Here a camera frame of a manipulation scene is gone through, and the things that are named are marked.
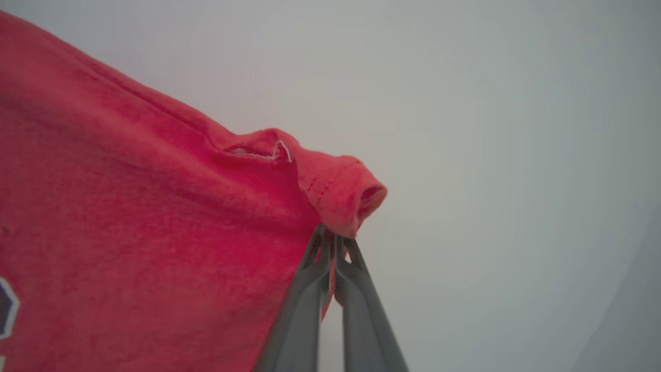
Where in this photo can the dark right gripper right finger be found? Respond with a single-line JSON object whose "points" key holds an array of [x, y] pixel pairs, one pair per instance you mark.
{"points": [[364, 325]]}

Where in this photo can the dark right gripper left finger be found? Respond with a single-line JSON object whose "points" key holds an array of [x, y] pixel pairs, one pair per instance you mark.
{"points": [[302, 320]]}

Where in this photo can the red and white jersey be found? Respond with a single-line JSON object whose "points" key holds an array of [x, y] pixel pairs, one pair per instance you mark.
{"points": [[129, 217]]}

